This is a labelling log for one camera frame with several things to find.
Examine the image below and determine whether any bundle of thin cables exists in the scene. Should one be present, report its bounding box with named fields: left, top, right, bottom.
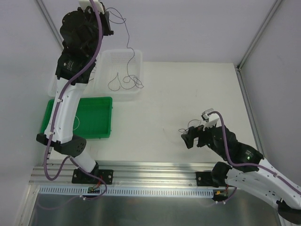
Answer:
left=178, top=119, right=205, bottom=135

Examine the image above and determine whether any purple thin cable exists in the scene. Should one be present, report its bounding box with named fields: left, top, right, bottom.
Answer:
left=107, top=8, right=144, bottom=89

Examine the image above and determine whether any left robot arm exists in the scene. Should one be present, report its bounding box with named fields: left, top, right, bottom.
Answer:
left=36, top=3, right=114, bottom=183

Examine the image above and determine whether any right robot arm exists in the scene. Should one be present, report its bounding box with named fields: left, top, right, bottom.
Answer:
left=181, top=125, right=301, bottom=225

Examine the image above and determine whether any right white perforated basket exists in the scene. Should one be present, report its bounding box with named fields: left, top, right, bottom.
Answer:
left=93, top=49, right=144, bottom=101

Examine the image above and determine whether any white perforated basket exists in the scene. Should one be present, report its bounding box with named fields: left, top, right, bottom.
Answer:
left=93, top=49, right=144, bottom=101
left=48, top=69, right=96, bottom=97

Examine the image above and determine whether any left white perforated basket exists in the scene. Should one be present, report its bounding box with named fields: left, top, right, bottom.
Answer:
left=48, top=69, right=96, bottom=97

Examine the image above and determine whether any green plastic tray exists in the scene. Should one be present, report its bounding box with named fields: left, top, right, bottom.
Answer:
left=41, top=97, right=112, bottom=143

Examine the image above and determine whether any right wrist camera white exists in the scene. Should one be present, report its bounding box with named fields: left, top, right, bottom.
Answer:
left=201, top=108, right=220, bottom=131

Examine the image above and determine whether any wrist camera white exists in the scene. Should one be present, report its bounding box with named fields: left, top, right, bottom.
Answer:
left=78, top=0, right=105, bottom=14
left=201, top=108, right=220, bottom=131

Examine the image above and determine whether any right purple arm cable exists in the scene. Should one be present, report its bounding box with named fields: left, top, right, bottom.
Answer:
left=210, top=111, right=301, bottom=196

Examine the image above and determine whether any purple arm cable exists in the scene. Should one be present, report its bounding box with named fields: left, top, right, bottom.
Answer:
left=210, top=111, right=301, bottom=196
left=44, top=0, right=104, bottom=182

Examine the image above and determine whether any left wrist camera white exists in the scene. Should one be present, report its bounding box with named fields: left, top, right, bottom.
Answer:
left=78, top=0, right=105, bottom=14

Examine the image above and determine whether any dark teardrop loop cable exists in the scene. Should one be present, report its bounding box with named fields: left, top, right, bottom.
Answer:
left=107, top=73, right=121, bottom=91

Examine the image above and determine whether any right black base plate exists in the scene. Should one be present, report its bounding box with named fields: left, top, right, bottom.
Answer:
left=195, top=171, right=220, bottom=188

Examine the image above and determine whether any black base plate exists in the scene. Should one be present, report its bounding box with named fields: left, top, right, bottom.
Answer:
left=71, top=169, right=114, bottom=185
left=195, top=171, right=220, bottom=188

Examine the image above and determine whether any aluminium mounting rail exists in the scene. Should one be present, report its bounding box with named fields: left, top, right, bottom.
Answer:
left=29, top=150, right=236, bottom=190

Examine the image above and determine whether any left aluminium frame post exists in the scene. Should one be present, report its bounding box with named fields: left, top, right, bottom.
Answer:
left=34, top=0, right=64, bottom=50

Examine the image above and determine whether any aluminium frame post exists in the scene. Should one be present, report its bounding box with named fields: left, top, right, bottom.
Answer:
left=34, top=0, right=64, bottom=50
left=235, top=0, right=284, bottom=155

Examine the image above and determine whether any right aluminium frame post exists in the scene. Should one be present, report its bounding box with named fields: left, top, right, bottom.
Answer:
left=235, top=0, right=284, bottom=155

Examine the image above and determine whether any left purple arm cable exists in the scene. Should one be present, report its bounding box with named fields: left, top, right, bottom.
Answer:
left=44, top=0, right=104, bottom=182

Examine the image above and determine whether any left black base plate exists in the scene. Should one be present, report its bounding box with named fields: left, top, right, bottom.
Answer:
left=71, top=169, right=114, bottom=185

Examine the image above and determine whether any white slotted cable duct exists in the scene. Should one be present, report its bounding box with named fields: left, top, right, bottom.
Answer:
left=39, top=186, right=214, bottom=198

